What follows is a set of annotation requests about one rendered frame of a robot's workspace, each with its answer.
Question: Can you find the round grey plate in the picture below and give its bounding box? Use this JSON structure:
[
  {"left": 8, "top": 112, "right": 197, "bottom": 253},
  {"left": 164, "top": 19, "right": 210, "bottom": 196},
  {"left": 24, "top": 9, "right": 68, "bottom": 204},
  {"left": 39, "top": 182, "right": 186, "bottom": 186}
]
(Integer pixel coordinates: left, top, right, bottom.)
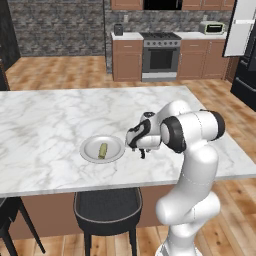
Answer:
[{"left": 79, "top": 134, "right": 127, "bottom": 165}]

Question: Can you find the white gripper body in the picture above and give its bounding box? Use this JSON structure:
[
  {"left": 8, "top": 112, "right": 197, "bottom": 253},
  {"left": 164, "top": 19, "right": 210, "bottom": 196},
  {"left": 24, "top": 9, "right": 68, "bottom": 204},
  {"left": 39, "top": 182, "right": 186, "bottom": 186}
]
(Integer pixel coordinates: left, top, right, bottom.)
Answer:
[{"left": 133, "top": 134, "right": 163, "bottom": 152}]

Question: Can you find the wide brown base cupboard run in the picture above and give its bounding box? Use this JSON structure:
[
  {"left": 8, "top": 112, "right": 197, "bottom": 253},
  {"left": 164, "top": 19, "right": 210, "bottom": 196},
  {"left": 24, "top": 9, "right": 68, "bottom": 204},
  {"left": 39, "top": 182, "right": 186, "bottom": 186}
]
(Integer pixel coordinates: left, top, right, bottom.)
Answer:
[{"left": 175, "top": 31, "right": 235, "bottom": 81}]

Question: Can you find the steel oven with hob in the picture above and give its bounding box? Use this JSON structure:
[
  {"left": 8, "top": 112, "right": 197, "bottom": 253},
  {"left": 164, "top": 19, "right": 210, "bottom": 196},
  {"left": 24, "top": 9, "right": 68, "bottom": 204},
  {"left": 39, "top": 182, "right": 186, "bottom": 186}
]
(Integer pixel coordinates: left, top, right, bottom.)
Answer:
[{"left": 140, "top": 31, "right": 183, "bottom": 83}]

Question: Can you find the black microwave oven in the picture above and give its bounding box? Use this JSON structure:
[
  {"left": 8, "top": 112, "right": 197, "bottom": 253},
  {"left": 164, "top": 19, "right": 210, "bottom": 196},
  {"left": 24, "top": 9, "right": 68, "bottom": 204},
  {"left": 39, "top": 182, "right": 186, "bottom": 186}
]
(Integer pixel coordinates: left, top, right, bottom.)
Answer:
[{"left": 142, "top": 0, "right": 184, "bottom": 11}]

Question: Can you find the narrow brown base cupboard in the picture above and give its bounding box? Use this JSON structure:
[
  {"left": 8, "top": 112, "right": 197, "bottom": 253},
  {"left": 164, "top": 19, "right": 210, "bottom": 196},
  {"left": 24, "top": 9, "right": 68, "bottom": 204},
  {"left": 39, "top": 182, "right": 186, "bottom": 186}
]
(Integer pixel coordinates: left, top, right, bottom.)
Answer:
[{"left": 110, "top": 31, "right": 145, "bottom": 83}]

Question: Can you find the yellow butter stick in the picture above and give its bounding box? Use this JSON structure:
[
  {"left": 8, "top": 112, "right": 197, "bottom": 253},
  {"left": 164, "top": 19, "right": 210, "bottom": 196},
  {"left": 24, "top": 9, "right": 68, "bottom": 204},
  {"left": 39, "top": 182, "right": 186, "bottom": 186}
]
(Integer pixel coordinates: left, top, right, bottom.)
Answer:
[{"left": 97, "top": 142, "right": 109, "bottom": 160}]

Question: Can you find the brown wall cupboard run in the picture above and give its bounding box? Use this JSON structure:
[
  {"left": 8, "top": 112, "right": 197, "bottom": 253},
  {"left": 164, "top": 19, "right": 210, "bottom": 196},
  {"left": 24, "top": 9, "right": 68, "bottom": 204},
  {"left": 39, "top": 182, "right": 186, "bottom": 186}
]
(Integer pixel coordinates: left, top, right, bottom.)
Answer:
[{"left": 181, "top": 0, "right": 237, "bottom": 12}]

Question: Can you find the white-lined fridge door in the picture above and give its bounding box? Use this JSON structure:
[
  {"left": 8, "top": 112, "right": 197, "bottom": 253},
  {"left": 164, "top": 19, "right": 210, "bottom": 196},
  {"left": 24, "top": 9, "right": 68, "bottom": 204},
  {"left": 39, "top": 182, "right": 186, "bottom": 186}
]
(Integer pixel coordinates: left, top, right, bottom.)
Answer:
[{"left": 222, "top": 0, "right": 256, "bottom": 58}]

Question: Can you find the pale green toaster oven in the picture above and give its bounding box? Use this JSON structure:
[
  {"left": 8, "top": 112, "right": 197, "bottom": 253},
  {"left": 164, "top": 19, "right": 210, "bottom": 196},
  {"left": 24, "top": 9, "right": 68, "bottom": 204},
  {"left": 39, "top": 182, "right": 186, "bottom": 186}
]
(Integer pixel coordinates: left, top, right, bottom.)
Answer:
[{"left": 198, "top": 20, "right": 226, "bottom": 36}]

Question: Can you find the black small appliance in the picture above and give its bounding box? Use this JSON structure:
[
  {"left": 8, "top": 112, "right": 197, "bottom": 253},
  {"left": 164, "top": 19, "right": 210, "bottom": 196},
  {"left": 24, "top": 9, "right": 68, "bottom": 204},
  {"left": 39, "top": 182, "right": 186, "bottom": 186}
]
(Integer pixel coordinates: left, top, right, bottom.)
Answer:
[{"left": 113, "top": 23, "right": 125, "bottom": 37}]

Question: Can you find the black chair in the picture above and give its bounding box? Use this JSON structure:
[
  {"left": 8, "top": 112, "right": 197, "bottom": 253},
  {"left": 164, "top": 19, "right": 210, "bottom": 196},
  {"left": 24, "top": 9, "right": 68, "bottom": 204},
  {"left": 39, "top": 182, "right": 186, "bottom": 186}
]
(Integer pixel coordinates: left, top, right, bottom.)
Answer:
[{"left": 0, "top": 59, "right": 11, "bottom": 92}]

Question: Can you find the black fridge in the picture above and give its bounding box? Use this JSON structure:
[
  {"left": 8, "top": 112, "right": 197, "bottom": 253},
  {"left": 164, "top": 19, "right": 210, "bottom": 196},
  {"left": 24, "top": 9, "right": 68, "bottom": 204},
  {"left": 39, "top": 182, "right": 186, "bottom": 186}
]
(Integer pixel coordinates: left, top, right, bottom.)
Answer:
[{"left": 229, "top": 19, "right": 256, "bottom": 113}]

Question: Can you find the black bar stool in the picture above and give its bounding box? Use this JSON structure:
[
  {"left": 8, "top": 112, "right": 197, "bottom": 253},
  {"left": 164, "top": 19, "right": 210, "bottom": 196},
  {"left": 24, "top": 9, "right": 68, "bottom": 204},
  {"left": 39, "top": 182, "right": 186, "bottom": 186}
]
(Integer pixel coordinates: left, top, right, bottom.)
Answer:
[
  {"left": 0, "top": 196, "right": 47, "bottom": 256},
  {"left": 72, "top": 187, "right": 144, "bottom": 256}
]

